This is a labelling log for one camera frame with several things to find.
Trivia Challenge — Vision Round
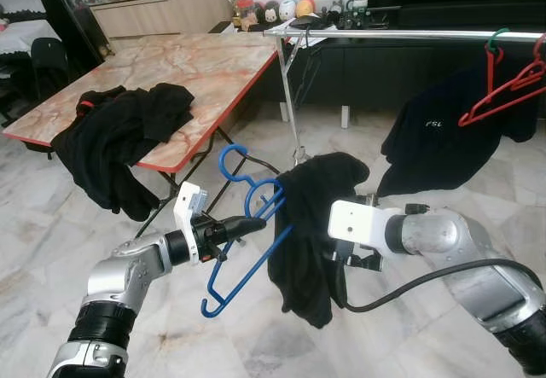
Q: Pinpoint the wooden display cabinet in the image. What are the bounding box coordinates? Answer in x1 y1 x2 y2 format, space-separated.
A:
88 0 233 39

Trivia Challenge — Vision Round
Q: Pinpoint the green hook clothes hanger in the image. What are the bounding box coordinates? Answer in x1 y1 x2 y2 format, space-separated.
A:
485 28 511 97

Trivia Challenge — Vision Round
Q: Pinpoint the green circuit board device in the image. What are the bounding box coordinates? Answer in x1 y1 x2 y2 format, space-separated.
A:
328 0 402 31

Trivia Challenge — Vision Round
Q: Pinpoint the crumpled black garment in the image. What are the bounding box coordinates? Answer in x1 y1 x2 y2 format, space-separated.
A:
49 82 197 223

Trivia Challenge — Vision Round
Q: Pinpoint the black chair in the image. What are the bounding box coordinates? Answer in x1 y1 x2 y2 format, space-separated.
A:
30 37 71 103

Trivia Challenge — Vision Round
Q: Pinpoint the black garment with green print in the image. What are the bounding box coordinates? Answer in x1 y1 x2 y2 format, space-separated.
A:
267 151 372 329

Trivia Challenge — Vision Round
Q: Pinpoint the black TV cabinet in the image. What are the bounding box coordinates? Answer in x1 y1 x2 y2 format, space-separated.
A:
213 20 546 131

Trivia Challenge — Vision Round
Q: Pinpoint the white lace covered table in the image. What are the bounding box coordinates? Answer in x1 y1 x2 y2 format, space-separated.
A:
0 18 42 56

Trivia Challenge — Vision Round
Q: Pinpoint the thin black clothes hanger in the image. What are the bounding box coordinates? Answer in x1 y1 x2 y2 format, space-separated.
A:
293 41 323 110

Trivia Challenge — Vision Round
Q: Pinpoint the black flat pouch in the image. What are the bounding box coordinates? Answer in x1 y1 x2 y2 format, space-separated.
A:
294 15 342 31

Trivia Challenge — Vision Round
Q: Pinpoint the chrome clothes rack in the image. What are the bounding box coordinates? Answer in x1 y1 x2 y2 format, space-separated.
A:
263 26 546 170

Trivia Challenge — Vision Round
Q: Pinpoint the red clothes hanger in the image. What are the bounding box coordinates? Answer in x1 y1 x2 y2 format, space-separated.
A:
458 35 546 129

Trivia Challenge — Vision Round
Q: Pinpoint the black round plush toy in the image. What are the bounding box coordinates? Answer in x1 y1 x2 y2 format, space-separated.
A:
256 1 282 26

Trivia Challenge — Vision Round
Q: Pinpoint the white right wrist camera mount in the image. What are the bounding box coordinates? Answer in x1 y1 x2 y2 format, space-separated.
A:
328 200 395 247

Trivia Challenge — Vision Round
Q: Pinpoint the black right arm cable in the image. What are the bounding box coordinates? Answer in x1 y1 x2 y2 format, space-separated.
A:
331 203 523 314

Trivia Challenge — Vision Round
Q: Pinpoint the orange round plush toy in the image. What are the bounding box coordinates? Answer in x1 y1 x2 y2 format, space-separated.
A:
295 0 317 19

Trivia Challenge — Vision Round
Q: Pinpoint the red capped plush toy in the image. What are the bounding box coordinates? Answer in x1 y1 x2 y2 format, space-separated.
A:
235 0 258 32

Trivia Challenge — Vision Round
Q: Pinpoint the blue plastic clothes hanger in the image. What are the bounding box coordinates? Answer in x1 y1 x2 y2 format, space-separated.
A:
200 143 295 317

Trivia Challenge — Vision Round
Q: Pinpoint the white round plush toy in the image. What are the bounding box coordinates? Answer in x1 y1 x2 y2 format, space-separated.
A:
279 0 299 21

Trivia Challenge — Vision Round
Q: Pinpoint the tall black glass cabinet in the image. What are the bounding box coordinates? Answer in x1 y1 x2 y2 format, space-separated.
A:
26 0 107 67

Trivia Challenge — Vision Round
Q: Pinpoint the navy blue T-shirt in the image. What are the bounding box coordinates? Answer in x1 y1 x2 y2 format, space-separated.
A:
378 62 546 198

